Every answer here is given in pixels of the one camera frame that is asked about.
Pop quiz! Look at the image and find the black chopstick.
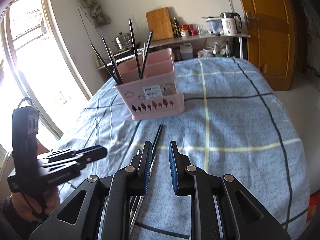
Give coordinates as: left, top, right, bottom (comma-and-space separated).
91, 44, 120, 85
129, 18, 141, 78
102, 38, 123, 85
139, 30, 153, 79
130, 124, 163, 208

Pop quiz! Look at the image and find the silver metal chopstick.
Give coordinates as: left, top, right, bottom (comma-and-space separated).
128, 149, 153, 235

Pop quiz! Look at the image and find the steel kitchen table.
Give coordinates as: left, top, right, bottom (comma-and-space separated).
141, 31, 251, 62

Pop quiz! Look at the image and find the person's left hand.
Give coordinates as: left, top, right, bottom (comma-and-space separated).
11, 187, 60, 222

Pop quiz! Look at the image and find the blue plaid tablecloth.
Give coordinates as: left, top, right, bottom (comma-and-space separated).
59, 58, 309, 239

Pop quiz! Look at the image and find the low metal shelf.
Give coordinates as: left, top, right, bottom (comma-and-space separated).
98, 55, 139, 83

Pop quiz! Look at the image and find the pink utensil basket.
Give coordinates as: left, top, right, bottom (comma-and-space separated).
115, 48, 184, 120

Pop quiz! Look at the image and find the steel steamer pot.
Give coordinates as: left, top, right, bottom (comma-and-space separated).
112, 32, 132, 50

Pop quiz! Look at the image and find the white plastic jerrycan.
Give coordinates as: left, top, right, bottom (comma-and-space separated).
180, 43, 194, 60

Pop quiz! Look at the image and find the hanging grey cloth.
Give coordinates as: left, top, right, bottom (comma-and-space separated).
90, 3, 111, 27

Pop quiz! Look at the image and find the clear water filter jug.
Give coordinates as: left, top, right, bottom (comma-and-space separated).
203, 16, 223, 36

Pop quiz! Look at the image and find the glass cup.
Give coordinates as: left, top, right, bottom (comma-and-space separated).
196, 24, 204, 35

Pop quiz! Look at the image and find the dark oil bottle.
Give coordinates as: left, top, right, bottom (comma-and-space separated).
174, 17, 181, 37

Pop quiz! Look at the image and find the red lidded jar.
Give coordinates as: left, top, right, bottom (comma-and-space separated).
180, 24, 189, 37

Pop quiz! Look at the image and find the white electric kettle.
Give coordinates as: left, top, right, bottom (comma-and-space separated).
220, 12, 242, 35

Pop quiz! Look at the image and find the brown wooden door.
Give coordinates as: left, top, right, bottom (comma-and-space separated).
241, 0, 297, 91

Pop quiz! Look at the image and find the bamboo cutting board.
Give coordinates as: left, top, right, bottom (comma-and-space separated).
146, 7, 174, 41

